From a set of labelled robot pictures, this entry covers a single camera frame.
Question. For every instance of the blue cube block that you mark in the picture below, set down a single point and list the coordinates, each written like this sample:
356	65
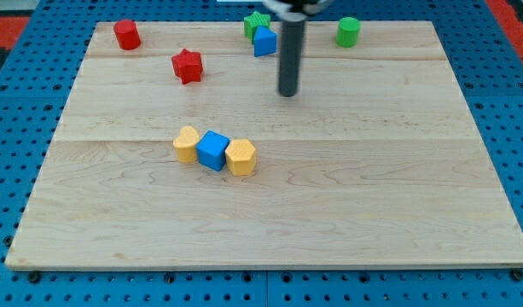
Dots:
211	150

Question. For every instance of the red star block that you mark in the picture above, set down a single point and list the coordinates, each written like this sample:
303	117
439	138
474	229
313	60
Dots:
187	65

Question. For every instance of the green star block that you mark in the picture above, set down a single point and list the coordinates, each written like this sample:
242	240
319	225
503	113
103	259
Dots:
253	21

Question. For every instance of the green cylinder block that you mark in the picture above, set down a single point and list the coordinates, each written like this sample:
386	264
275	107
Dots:
348	32

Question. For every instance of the blue triangular prism block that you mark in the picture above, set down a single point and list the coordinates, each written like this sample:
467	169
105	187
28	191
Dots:
264	42

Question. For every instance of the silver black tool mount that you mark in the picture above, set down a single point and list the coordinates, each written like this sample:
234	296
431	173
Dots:
296	10

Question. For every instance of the yellow heart block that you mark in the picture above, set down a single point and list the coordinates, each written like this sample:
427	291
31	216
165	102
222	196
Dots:
185	144

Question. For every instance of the yellow hexagon block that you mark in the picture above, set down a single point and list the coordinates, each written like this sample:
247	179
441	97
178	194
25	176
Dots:
241	157

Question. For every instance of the light wooden board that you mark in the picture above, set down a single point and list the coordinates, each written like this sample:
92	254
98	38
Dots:
375	164

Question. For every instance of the red cylinder block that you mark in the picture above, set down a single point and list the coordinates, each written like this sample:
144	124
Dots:
127	34

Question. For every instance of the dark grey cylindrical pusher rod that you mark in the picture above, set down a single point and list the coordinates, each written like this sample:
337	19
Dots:
291	46

